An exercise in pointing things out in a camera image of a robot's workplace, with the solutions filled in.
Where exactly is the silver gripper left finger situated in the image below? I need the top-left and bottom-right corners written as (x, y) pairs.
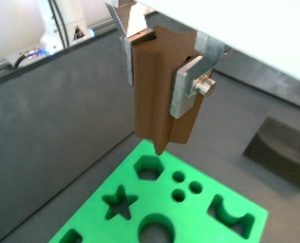
top-left (103, 2), bottom-right (158, 87)

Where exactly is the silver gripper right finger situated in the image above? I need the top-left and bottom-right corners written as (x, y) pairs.
top-left (170, 31), bottom-right (225, 119)

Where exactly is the brown star prism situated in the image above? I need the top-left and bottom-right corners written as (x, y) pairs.
top-left (132, 26), bottom-right (203, 155)

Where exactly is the dark grey curved fixture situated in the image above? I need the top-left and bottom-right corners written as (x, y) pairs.
top-left (242, 117), bottom-right (300, 189)

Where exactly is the green foam shape board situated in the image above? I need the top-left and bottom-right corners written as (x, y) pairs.
top-left (48, 140), bottom-right (267, 243)

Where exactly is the black cable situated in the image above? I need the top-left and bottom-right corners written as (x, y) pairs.
top-left (46, 0), bottom-right (71, 50)

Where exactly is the white device behind wall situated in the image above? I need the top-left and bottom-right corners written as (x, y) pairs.
top-left (0, 0), bottom-right (115, 69)

